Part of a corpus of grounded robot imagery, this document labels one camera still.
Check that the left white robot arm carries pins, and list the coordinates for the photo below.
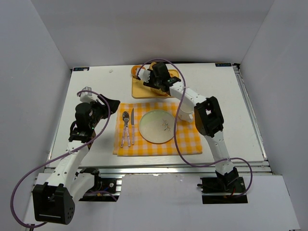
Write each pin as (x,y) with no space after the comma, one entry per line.
(54,200)

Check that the pale green ceramic plate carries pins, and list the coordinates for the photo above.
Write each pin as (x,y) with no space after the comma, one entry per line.
(157,126)

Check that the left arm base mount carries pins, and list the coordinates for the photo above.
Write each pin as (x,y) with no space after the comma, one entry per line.
(103,190)

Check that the blue corner label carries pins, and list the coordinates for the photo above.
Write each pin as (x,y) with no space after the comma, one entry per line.
(75,69)
(223,64)

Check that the glazed ring donut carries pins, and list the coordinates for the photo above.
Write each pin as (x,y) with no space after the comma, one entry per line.
(134,70)

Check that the left blue corner label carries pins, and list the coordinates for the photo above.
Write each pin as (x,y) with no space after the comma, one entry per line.
(75,69)

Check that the yellow checkered cloth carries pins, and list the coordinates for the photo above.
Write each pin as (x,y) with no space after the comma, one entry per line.
(186,138)

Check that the white ceramic mug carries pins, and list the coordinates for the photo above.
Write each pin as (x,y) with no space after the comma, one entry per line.
(186,113)

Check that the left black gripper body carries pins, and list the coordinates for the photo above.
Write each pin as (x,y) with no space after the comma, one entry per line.
(104,106)

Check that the front bread slice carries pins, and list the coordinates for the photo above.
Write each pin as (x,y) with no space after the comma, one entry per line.
(158,92)

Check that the right blue corner label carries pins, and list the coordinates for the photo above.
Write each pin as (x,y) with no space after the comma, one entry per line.
(223,64)

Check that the yellow plastic tray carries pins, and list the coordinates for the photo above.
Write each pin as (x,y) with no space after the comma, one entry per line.
(139,91)

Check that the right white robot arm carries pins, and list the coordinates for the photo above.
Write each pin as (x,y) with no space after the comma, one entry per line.
(208,117)

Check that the back bread slice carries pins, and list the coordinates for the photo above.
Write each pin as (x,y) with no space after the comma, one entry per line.
(151,65)

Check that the bread slice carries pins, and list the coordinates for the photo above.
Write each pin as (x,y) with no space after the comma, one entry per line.
(151,65)
(158,92)

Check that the fork with patterned handle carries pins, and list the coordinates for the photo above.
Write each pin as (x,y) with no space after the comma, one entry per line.
(125,118)

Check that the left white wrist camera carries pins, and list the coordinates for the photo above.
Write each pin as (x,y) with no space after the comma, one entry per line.
(86,96)

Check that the knife with patterned handle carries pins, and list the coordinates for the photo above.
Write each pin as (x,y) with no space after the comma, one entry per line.
(132,126)

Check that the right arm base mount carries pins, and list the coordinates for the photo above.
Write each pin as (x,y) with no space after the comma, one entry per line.
(214,192)

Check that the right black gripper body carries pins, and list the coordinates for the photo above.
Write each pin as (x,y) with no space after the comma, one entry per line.
(152,78)

